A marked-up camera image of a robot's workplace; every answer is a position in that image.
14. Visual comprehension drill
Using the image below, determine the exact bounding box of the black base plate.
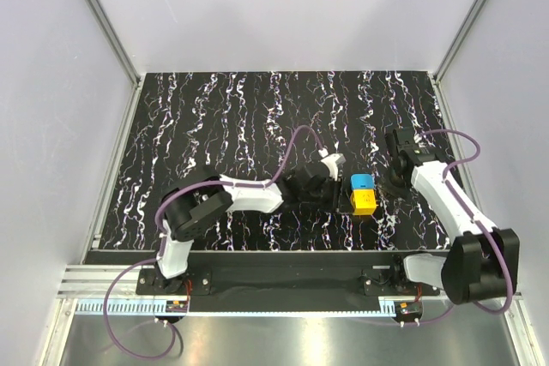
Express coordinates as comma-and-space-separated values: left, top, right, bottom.
136, 251, 439, 315

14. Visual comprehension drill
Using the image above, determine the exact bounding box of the blue folding extension socket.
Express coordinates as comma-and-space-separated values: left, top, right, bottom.
350, 173, 375, 191

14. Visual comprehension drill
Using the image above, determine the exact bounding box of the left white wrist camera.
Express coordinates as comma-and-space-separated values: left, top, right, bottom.
318, 148, 346, 181

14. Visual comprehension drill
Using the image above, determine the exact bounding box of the aluminium frame post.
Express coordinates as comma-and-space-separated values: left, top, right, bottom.
432, 0, 489, 82
63, 0, 145, 87

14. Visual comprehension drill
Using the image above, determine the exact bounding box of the right aluminium frame post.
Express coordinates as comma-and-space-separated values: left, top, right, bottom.
432, 0, 489, 82

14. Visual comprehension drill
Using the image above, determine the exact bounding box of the slotted cable duct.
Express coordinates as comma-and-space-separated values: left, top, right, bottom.
75, 298, 189, 316

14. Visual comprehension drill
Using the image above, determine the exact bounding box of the left aluminium frame post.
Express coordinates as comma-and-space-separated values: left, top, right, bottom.
63, 0, 145, 87

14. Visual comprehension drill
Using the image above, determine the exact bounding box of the yellow socket cube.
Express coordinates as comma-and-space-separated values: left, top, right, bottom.
350, 189, 377, 216

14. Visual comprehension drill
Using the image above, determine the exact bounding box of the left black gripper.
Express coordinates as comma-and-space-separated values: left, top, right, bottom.
300, 175, 353, 214

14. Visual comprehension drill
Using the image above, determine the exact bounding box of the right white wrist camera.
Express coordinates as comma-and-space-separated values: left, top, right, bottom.
414, 135, 425, 147

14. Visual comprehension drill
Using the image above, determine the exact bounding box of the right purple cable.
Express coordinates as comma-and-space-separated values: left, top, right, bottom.
402, 128, 514, 324

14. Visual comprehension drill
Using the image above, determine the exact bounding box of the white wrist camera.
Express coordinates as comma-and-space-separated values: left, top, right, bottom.
414, 135, 425, 147
318, 148, 346, 181

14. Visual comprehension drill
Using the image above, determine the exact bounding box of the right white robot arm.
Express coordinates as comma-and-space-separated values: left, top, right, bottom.
382, 128, 520, 315

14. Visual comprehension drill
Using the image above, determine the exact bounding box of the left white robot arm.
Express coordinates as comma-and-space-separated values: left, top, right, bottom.
154, 156, 353, 294

